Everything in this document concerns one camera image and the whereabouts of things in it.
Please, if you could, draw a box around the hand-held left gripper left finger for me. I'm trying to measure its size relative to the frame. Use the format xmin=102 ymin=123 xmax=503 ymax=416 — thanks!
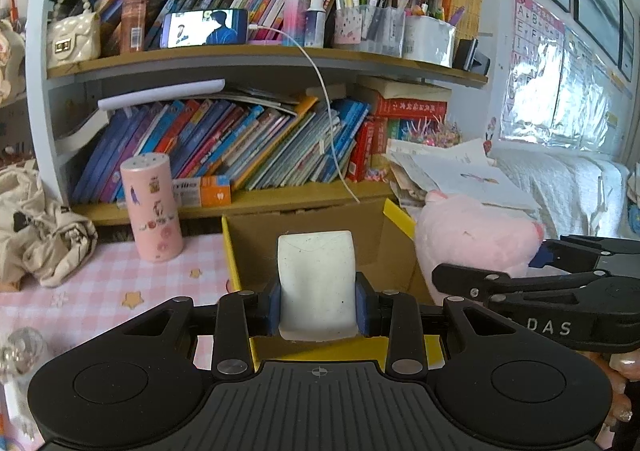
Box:
xmin=122 ymin=281 xmax=283 ymax=378

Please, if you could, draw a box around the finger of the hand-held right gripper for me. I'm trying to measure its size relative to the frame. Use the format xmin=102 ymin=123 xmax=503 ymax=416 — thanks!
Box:
xmin=531 ymin=233 xmax=640 ymax=274
xmin=431 ymin=262 xmax=612 ymax=304

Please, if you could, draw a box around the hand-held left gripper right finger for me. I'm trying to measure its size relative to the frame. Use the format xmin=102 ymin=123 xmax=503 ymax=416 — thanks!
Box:
xmin=355 ymin=273 xmax=507 ymax=378

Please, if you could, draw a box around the pink plush toy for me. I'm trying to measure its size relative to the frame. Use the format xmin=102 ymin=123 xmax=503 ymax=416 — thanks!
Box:
xmin=416 ymin=190 xmax=546 ymax=305

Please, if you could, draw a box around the white rectangular block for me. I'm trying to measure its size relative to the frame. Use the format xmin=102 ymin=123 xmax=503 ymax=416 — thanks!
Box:
xmin=277 ymin=230 xmax=360 ymax=343

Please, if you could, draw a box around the yellow cardboard box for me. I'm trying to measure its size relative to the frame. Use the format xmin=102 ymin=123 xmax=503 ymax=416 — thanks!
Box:
xmin=221 ymin=198 xmax=446 ymax=373

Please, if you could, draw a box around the clear ribbon gift bag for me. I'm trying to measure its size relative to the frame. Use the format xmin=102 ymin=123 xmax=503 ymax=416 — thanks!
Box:
xmin=0 ymin=326 xmax=49 ymax=383

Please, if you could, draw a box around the pink cylindrical container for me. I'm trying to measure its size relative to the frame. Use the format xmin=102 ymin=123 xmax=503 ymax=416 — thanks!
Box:
xmin=120 ymin=154 xmax=185 ymax=262

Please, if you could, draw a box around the white storage container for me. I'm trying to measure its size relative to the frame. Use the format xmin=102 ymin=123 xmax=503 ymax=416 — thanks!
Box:
xmin=402 ymin=15 xmax=457 ymax=66

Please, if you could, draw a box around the person's right hand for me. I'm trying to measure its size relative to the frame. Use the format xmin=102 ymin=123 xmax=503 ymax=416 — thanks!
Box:
xmin=582 ymin=348 xmax=640 ymax=451

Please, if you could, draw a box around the white fleece blanket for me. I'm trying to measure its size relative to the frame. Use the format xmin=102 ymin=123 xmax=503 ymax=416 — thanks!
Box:
xmin=492 ymin=146 xmax=632 ymax=243

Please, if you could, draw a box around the stack of loose papers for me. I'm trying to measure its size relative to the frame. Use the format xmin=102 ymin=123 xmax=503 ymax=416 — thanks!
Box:
xmin=385 ymin=138 xmax=542 ymax=213

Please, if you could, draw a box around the orange white box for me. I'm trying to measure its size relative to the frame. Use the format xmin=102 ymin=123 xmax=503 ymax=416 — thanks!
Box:
xmin=172 ymin=176 xmax=232 ymax=208

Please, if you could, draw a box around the colourful tinsel bundle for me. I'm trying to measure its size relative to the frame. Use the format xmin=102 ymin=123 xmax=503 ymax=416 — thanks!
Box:
xmin=399 ymin=118 xmax=463 ymax=147

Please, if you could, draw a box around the silver foil sheet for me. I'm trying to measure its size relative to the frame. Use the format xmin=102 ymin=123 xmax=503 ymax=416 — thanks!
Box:
xmin=550 ymin=26 xmax=626 ymax=153

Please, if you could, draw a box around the red upright book set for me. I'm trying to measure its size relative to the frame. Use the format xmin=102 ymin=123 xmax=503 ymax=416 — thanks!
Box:
xmin=347 ymin=118 xmax=392 ymax=183

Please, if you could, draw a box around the row of blue pink books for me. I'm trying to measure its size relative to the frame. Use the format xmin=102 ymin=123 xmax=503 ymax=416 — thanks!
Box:
xmin=70 ymin=98 xmax=373 ymax=204

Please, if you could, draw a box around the pink checked desk mat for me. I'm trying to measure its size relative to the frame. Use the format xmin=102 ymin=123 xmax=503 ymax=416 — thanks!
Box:
xmin=0 ymin=231 xmax=231 ymax=451

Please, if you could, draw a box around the red thick book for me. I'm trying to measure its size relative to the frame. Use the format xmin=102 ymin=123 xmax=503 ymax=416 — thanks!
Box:
xmin=375 ymin=98 xmax=448 ymax=121

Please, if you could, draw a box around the thick pale-paged book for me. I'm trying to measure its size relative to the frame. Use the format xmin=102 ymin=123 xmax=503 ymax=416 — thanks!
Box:
xmin=356 ymin=75 xmax=453 ymax=100

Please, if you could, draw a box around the black folding stand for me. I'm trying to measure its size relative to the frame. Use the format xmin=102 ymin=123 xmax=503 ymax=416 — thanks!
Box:
xmin=452 ymin=37 xmax=491 ymax=73

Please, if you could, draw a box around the white lamp bar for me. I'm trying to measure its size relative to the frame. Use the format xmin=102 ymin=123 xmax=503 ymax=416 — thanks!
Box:
xmin=97 ymin=78 xmax=226 ymax=110

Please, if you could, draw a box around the beige cloth bag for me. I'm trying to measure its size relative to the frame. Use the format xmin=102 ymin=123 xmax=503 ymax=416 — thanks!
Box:
xmin=0 ymin=158 xmax=98 ymax=288

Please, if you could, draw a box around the clear pen holder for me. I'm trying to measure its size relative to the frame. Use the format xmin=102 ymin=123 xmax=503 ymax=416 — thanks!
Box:
xmin=361 ymin=6 xmax=406 ymax=58

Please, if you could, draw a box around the pink pen holder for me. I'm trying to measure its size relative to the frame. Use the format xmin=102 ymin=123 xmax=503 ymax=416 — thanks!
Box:
xmin=333 ymin=7 xmax=364 ymax=45

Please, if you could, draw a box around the small white spray bottle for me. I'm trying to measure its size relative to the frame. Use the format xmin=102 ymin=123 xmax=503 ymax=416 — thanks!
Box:
xmin=304 ymin=0 xmax=327 ymax=48

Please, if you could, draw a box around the black smartphone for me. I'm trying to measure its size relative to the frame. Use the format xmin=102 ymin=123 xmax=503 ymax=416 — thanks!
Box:
xmin=161 ymin=8 xmax=249 ymax=49

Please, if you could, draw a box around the pink blue spray can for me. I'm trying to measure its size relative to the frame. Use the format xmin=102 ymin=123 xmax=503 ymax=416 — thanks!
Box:
xmin=283 ymin=0 xmax=312 ymax=46

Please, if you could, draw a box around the brown pump bottle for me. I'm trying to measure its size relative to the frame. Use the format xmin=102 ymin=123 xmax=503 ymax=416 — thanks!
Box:
xmin=120 ymin=0 xmax=149 ymax=53

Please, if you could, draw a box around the white wooden bookshelf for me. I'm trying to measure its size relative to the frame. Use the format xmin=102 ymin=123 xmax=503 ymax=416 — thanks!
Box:
xmin=25 ymin=0 xmax=498 ymax=227

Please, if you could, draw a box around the white quilted purse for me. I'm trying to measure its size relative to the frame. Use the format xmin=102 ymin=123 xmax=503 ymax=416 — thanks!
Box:
xmin=46 ymin=0 xmax=102 ymax=68

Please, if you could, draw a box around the alphabet wall poster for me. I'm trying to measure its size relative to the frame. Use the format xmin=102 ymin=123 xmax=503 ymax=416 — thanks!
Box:
xmin=502 ymin=0 xmax=568 ymax=137

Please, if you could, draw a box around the white charging cable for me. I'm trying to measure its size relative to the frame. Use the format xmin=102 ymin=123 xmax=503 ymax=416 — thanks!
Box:
xmin=247 ymin=24 xmax=362 ymax=205

